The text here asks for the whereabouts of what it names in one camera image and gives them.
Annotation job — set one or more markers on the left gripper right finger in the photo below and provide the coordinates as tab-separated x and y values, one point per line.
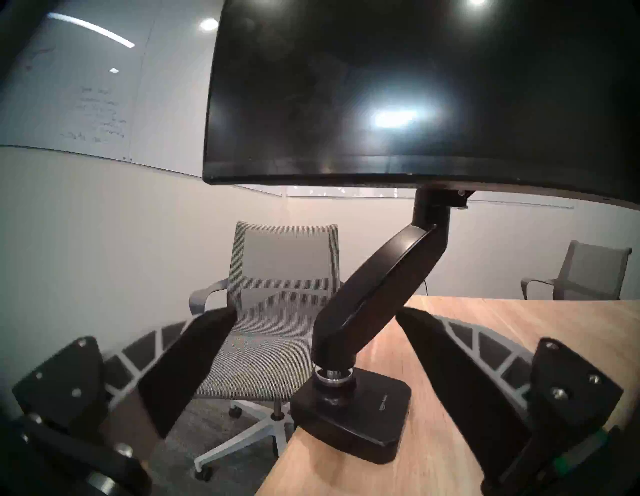
465	380

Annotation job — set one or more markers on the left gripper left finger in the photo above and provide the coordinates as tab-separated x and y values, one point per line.
170	370

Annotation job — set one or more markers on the curved black computer monitor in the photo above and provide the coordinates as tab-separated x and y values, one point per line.
400	75

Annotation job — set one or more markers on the wide glass whiteboard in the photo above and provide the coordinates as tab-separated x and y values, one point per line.
350	192

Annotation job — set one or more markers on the whiteboard with handwriting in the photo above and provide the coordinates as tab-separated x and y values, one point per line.
75	75

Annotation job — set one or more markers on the black monitor mount base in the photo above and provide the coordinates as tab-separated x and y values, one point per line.
360	415

